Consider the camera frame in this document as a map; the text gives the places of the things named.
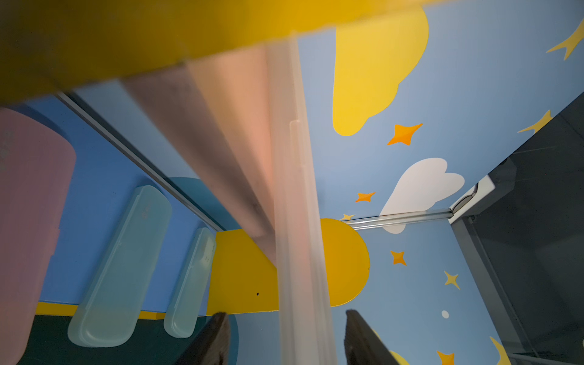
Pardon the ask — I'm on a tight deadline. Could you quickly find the clear pencil case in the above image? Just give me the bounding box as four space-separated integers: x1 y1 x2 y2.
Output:
267 37 338 364

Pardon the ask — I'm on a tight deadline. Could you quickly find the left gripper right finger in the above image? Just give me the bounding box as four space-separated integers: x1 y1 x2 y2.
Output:
344 310 398 365

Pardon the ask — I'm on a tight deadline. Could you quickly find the aluminium frame back bar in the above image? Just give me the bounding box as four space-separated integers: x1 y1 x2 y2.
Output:
54 91 225 232

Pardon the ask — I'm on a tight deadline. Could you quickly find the teal pencil case middle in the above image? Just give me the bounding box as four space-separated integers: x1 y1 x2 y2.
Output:
68 185 172 348

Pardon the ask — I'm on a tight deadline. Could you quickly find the teal pencil case right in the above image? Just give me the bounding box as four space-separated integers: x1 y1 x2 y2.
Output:
164 228 216 339

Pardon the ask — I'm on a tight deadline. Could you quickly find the aluminium frame post right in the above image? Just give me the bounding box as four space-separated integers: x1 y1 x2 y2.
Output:
451 217 525 353

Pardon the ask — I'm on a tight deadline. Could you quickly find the yellow toy shelf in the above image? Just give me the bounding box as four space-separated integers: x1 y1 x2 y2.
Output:
1 1 429 319

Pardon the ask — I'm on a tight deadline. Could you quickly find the teal pencil case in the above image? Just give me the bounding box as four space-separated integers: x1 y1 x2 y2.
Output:
68 185 172 348
164 228 216 339

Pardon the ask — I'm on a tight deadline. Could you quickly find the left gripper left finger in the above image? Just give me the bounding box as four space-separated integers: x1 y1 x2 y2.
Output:
175 313 231 365

